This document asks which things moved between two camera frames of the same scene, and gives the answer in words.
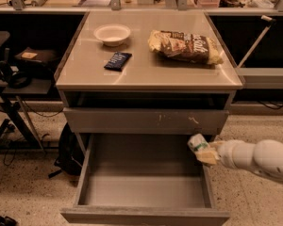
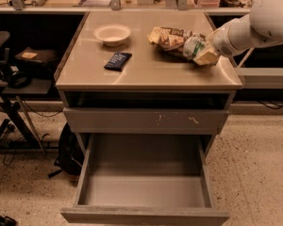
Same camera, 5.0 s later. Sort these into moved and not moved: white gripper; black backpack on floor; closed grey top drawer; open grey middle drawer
Moved: white gripper
Not moved: closed grey top drawer; black backpack on floor; open grey middle drawer
